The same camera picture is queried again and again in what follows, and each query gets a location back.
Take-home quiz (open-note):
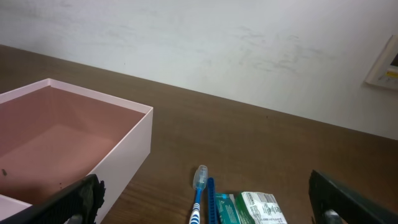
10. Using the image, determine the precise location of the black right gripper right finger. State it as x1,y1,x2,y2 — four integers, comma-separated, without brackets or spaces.
308,170,397,224

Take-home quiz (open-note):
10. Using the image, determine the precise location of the green white soap packet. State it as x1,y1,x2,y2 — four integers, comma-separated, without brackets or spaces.
235,192,287,224

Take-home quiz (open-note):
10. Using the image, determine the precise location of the pink cardboard box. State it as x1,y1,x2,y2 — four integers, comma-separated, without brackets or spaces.
1,78,153,223

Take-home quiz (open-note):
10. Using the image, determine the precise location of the blue white toothbrush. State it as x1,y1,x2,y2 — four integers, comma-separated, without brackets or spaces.
188,165,208,224

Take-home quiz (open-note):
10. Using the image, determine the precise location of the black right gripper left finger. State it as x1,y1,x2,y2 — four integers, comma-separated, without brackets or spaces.
1,174,105,224

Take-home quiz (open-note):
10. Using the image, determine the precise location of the blue disposable razor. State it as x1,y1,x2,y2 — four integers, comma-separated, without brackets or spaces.
207,177,218,224

